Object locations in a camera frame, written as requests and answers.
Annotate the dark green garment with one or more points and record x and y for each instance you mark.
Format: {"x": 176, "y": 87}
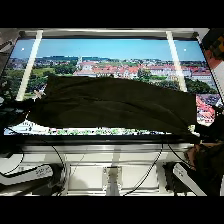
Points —
{"x": 116, "y": 103}

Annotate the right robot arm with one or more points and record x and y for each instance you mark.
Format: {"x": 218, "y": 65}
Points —
{"x": 186, "y": 176}

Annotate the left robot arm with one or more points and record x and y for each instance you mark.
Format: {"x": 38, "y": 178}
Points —
{"x": 30, "y": 175}

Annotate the brown garment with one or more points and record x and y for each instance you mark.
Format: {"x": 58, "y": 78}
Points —
{"x": 196, "y": 154}

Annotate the white garment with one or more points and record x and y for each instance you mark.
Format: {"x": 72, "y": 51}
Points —
{"x": 220, "y": 76}

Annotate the red garment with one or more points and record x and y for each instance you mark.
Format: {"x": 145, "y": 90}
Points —
{"x": 213, "y": 57}

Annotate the black and yellow garment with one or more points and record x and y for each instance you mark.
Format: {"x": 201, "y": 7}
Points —
{"x": 213, "y": 40}

